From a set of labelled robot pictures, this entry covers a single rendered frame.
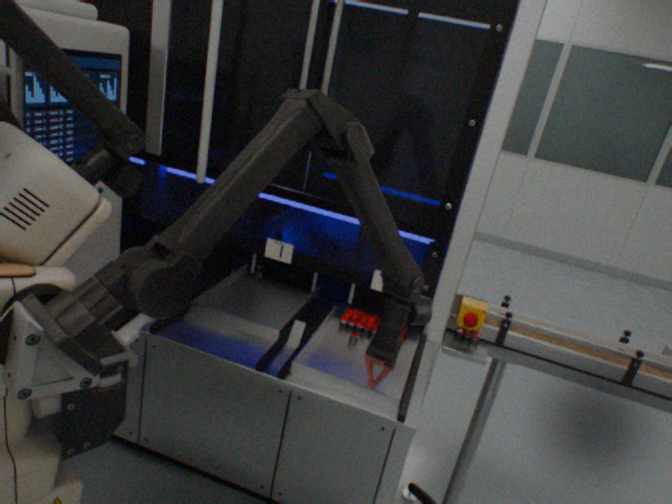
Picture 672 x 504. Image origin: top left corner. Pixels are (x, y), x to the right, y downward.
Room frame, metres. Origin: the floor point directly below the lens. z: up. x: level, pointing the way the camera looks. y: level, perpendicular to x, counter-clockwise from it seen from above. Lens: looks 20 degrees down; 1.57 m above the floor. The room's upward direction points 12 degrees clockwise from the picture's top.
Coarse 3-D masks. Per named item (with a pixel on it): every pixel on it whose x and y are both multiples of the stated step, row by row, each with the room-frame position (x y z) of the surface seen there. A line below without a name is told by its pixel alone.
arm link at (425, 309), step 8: (416, 280) 0.97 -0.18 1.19; (384, 288) 1.01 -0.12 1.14; (416, 288) 0.97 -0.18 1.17; (400, 296) 0.97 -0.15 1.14; (408, 296) 0.96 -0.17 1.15; (416, 296) 0.97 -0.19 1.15; (424, 296) 1.05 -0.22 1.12; (416, 304) 1.01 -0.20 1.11; (424, 304) 1.03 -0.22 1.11; (416, 312) 1.00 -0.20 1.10; (424, 312) 1.01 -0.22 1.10; (416, 320) 1.00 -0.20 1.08; (424, 320) 1.02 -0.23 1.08
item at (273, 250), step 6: (270, 240) 1.40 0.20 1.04; (270, 246) 1.40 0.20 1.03; (276, 246) 1.40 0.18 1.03; (288, 246) 1.39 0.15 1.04; (270, 252) 1.40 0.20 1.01; (276, 252) 1.40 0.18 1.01; (282, 252) 1.39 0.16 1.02; (288, 252) 1.39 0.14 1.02; (276, 258) 1.40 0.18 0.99; (282, 258) 1.39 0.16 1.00; (288, 258) 1.39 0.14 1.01
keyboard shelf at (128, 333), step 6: (138, 318) 1.22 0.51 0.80; (144, 318) 1.22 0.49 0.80; (150, 318) 1.23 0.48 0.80; (126, 324) 1.18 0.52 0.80; (132, 324) 1.18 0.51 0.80; (138, 324) 1.19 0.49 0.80; (144, 324) 1.19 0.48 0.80; (120, 330) 1.14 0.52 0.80; (126, 330) 1.15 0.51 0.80; (132, 330) 1.15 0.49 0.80; (138, 330) 1.16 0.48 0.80; (120, 336) 1.11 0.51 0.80; (126, 336) 1.12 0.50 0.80; (132, 336) 1.13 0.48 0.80; (126, 342) 1.10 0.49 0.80
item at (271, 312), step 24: (216, 288) 1.30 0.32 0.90; (240, 288) 1.37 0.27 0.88; (264, 288) 1.41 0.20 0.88; (288, 288) 1.44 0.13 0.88; (192, 312) 1.17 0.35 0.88; (216, 312) 1.16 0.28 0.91; (240, 312) 1.23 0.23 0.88; (264, 312) 1.26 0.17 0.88; (288, 312) 1.29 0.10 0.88; (264, 336) 1.12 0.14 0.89
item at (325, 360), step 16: (336, 320) 1.30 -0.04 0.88; (320, 336) 1.19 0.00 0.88; (336, 336) 1.21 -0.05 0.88; (304, 352) 1.07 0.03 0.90; (320, 352) 1.11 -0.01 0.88; (336, 352) 1.13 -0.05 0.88; (352, 352) 1.14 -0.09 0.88; (400, 352) 1.19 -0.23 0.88; (304, 368) 0.99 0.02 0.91; (320, 368) 1.04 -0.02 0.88; (336, 368) 1.05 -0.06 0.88; (352, 368) 1.07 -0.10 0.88; (384, 368) 1.10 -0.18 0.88; (400, 368) 1.11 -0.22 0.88; (320, 384) 0.97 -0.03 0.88; (336, 384) 0.97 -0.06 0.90; (352, 384) 0.96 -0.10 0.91; (384, 384) 1.03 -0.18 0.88; (400, 384) 1.04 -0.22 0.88; (368, 400) 0.95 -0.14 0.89; (384, 400) 0.94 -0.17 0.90
